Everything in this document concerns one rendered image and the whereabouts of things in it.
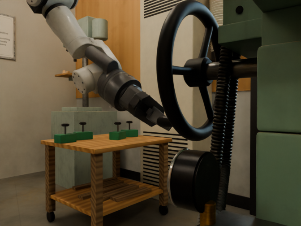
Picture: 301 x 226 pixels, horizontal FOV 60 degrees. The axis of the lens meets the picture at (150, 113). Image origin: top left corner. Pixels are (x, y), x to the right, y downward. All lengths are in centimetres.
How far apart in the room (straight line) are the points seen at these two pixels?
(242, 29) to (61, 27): 48
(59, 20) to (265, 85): 59
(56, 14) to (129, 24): 209
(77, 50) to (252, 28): 45
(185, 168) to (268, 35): 17
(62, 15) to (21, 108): 248
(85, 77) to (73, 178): 185
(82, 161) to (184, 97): 111
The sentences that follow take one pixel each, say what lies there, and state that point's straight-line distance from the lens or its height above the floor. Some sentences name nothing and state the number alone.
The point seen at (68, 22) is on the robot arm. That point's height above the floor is 96.
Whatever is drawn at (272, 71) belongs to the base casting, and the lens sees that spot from 29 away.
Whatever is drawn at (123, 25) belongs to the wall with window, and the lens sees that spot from 290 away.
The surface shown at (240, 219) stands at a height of 62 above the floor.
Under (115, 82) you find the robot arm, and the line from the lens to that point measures 62.
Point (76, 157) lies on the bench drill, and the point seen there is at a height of 30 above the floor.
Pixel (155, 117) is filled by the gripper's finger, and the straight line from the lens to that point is 58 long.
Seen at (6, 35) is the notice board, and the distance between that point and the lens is 321.
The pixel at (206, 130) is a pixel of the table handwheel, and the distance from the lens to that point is 57.
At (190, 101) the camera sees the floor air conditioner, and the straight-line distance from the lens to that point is 188.
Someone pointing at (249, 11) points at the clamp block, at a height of 89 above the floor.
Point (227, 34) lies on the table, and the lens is 46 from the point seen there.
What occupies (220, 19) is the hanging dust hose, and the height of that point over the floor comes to 135.
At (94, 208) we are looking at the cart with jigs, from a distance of 146.
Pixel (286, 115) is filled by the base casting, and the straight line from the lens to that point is 29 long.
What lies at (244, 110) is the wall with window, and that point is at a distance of 202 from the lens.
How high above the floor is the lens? 73
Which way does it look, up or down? 1 degrees down
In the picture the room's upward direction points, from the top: straight up
